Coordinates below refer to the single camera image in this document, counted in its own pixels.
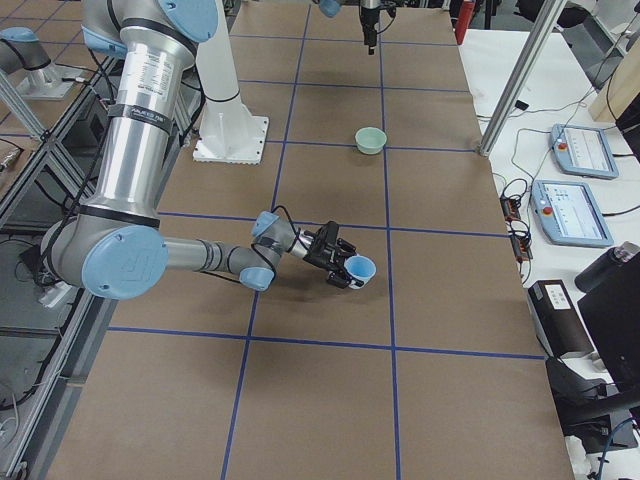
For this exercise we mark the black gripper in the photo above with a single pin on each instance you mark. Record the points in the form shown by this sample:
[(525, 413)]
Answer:
[(318, 255), (369, 21)]

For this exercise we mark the light blue plastic cup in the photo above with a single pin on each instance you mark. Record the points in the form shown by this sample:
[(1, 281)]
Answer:
[(361, 270)]

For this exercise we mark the mint green bowl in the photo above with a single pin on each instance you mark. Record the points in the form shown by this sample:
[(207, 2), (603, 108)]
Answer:
[(370, 140)]

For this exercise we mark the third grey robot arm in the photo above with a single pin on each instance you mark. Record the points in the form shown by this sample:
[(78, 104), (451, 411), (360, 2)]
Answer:
[(22, 51)]

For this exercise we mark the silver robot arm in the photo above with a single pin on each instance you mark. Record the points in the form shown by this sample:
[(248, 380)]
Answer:
[(330, 8), (112, 245)]

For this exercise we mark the red cylinder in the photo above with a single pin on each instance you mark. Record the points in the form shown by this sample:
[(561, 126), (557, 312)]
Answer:
[(464, 18)]

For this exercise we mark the small black square device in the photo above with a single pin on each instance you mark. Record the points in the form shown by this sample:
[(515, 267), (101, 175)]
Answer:
[(520, 105)]

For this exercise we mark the black box with label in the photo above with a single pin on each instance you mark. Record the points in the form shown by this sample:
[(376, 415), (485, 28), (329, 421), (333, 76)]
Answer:
[(558, 325)]

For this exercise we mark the near blue teach pendant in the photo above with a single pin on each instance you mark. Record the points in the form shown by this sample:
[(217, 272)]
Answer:
[(569, 215)]

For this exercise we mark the blue teach pendant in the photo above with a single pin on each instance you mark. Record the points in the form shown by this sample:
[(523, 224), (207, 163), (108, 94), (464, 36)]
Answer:
[(569, 215), (583, 151)]

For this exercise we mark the far blue teach pendant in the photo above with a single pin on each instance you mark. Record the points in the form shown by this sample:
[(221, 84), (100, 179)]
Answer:
[(583, 151)]

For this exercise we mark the black computer monitor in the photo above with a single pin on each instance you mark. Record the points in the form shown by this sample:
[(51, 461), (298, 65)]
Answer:
[(610, 312)]

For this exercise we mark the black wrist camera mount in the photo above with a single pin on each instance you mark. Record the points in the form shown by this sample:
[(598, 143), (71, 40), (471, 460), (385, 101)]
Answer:
[(328, 234)]

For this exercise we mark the white central pedestal column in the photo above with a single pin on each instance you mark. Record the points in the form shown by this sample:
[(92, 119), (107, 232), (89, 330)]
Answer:
[(228, 132)]

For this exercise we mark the aluminium frame post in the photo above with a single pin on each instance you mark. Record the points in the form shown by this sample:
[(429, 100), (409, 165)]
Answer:
[(536, 40)]

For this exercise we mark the aluminium side frame rail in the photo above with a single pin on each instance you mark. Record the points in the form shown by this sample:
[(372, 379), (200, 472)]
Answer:
[(49, 335)]

